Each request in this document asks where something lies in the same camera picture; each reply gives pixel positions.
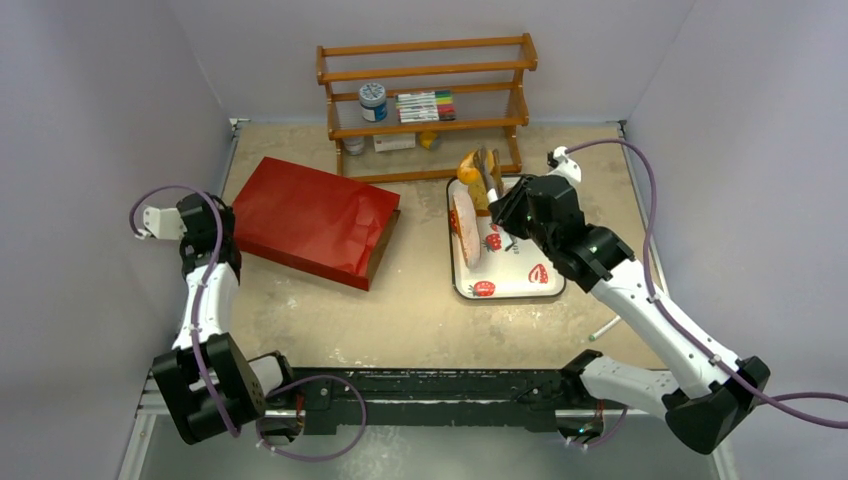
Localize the strawberry print white tray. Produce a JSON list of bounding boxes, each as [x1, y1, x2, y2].
[[449, 216, 565, 301]]

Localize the glazed orange fake pretzel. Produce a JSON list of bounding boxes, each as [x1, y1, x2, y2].
[[456, 149, 499, 185]]

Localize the red paper bag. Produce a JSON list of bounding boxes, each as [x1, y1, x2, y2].
[[232, 157, 400, 291]]

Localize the yellow fake bread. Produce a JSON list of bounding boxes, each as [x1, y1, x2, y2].
[[467, 178, 490, 217]]

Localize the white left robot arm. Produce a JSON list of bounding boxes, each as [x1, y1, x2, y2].
[[143, 193, 298, 445]]

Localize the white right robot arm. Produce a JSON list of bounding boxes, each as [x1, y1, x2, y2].
[[488, 175, 771, 454]]

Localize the orange wooden shelf rack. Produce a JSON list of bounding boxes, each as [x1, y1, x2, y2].
[[315, 32, 538, 176]]

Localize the small yellow cube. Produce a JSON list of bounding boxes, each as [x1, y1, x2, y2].
[[418, 131, 440, 151]]

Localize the green cap white marker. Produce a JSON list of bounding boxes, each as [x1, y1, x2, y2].
[[587, 316, 621, 342]]

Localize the pack of coloured markers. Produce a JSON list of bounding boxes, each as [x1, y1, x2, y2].
[[395, 90, 457, 124]]

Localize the small white box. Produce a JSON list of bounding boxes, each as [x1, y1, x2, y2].
[[372, 133, 417, 153]]

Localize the small white bottle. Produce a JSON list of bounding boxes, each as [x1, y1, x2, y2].
[[342, 137, 366, 156]]

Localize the blue label white jar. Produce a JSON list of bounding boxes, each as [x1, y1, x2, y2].
[[358, 82, 387, 122]]

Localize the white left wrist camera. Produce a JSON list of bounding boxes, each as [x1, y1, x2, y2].
[[134, 206, 187, 241]]

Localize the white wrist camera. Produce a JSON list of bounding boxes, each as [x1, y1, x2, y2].
[[547, 146, 582, 185], [134, 206, 187, 241]]

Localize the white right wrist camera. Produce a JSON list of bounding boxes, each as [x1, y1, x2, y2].
[[547, 146, 582, 185]]

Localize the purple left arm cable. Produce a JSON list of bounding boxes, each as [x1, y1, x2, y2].
[[129, 185, 241, 439]]

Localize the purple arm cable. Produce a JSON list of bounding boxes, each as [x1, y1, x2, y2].
[[563, 139, 848, 431], [129, 185, 241, 439]]

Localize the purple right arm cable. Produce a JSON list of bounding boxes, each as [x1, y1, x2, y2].
[[563, 139, 848, 431]]

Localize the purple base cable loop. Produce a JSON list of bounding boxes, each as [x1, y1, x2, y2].
[[254, 374, 368, 464]]

